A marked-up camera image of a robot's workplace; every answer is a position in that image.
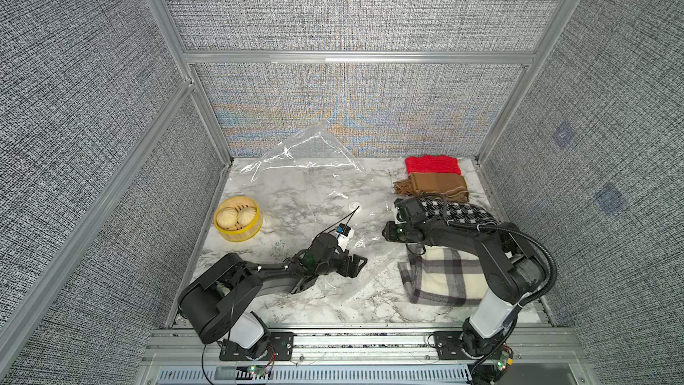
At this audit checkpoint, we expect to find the black white houndstooth scarf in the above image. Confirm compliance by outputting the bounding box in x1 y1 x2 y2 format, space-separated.
419 197 499 225

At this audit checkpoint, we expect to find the grey cream plaid scarf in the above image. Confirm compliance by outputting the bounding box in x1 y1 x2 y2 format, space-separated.
397 247 488 307

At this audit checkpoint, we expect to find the brown striped fringed scarf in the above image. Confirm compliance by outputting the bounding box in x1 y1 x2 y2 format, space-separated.
393 172 470 203

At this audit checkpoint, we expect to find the red knitted scarf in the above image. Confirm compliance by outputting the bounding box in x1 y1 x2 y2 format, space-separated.
404 155 461 175

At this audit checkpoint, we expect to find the clear plastic vacuum bag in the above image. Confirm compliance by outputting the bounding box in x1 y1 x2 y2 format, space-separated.
229 120 405 301

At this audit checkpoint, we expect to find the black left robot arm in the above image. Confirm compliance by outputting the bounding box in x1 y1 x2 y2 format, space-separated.
177 233 368 351

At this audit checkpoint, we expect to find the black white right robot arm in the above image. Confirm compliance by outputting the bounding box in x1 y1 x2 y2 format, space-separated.
382 194 558 361

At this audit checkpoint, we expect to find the white vacuum bag valve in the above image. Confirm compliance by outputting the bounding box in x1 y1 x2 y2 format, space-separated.
348 201 362 212

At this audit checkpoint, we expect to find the white steamed bun right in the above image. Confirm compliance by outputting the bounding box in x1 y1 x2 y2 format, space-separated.
237 207 258 227

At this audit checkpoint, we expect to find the white steamed bun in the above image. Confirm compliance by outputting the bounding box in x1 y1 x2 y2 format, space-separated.
215 207 239 230
237 207 258 227

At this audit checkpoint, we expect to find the yellow rimmed bamboo steamer basket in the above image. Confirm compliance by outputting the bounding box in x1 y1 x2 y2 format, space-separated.
213 195 263 242

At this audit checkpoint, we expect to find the white steamed bun left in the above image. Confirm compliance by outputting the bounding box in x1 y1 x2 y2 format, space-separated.
215 207 239 230

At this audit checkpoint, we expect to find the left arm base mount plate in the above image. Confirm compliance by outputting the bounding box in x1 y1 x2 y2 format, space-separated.
219 332 295 363

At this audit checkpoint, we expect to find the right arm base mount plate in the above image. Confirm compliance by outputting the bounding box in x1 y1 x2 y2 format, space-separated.
432 331 481 360

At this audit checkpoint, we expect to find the aluminium front rail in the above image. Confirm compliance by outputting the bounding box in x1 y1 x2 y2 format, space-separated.
142 324 589 365

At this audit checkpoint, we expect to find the aluminium right corner post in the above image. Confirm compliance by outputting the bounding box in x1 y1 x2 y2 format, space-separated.
475 0 581 164

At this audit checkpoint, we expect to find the aluminium frame corner post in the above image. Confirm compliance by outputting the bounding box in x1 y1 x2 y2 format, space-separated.
145 0 233 166

